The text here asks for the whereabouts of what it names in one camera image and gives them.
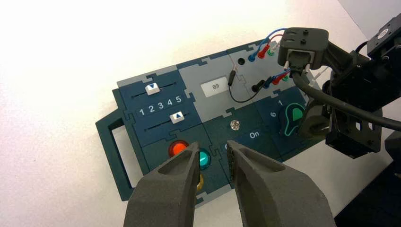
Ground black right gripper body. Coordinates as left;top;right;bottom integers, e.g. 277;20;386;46
325;52;389;159

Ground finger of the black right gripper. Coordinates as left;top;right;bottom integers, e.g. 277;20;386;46
299;100;331;140

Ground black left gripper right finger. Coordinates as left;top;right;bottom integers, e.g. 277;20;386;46
226;140;336;227

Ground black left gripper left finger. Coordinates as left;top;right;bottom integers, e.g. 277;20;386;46
123;141;201;227

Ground dark knob with green pointer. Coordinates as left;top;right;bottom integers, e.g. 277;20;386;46
279;105;306;137

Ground orange push button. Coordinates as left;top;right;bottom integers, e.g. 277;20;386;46
168;140;190;158

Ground teal push button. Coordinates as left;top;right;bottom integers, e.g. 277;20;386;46
199;148;211;170

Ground white slider with up arrow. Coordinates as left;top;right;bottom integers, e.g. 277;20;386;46
169;112;186;124

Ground white digital display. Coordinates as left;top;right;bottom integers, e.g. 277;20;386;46
200;76;229;98

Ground white slider with down arrow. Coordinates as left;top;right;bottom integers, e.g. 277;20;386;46
145;83;161;96

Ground teal and grey task box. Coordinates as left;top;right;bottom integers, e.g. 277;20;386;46
95;39;326;208

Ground thick black camera cable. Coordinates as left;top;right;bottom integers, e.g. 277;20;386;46
291;71;401;131

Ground dark teal box handle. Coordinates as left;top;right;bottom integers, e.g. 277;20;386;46
95;109;148;202

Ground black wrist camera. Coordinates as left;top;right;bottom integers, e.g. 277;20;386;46
278;27;330;71

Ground red banana plug cable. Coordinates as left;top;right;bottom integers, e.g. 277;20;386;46
257;34;292;86

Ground blue banana plug cable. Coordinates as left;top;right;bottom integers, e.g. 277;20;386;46
248;28;292;88

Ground black banana plug cable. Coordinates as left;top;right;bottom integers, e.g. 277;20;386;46
227;62;268;104

